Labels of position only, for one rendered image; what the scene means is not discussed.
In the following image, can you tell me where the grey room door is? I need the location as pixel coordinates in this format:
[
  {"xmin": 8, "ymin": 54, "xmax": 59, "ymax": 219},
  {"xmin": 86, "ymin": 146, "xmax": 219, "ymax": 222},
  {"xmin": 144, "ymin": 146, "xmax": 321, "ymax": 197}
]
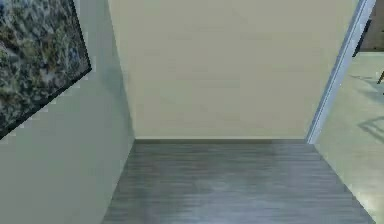
[{"xmin": 305, "ymin": 0, "xmax": 378, "ymax": 145}]

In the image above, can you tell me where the black framed speckled wall picture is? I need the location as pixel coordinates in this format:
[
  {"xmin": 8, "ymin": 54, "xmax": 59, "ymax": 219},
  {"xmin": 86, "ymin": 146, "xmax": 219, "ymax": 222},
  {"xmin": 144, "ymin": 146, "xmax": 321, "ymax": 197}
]
[{"xmin": 0, "ymin": 0, "xmax": 93, "ymax": 141}]

